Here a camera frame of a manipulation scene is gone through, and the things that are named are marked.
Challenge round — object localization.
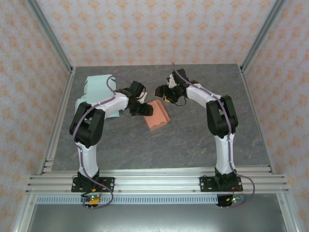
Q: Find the aluminium table side rail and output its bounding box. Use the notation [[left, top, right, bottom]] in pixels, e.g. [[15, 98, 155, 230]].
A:
[[38, 67, 77, 174], [239, 64, 276, 175]]

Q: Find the slotted grey cable duct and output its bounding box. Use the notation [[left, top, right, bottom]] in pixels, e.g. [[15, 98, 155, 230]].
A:
[[35, 195, 219, 205]]

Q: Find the pink paper box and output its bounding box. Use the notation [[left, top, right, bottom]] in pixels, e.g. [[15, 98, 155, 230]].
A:
[[142, 99, 170, 132]]

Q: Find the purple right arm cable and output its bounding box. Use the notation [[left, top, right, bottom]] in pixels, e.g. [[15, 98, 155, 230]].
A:
[[171, 62, 255, 208]]

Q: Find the light blue paper box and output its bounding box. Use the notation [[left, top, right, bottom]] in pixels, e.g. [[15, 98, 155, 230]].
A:
[[75, 75, 121, 118]]

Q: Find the aluminium frame bar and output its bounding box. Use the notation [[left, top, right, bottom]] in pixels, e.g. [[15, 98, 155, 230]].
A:
[[276, 193, 299, 232], [13, 193, 37, 232]]

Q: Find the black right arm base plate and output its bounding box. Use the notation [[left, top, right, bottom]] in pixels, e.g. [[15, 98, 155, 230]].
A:
[[199, 176, 242, 193]]

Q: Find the aluminium mounting rail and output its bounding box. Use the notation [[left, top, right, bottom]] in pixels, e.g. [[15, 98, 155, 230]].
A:
[[25, 169, 290, 194]]

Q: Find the grey metal sheet panel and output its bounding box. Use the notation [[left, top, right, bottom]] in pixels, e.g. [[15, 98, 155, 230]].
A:
[[26, 204, 288, 232]]

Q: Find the aluminium frame post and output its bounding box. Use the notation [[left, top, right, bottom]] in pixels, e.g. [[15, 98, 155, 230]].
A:
[[240, 0, 288, 74], [25, 0, 74, 74]]

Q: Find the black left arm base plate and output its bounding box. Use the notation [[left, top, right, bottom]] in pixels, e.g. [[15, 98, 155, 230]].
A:
[[71, 177, 115, 193]]

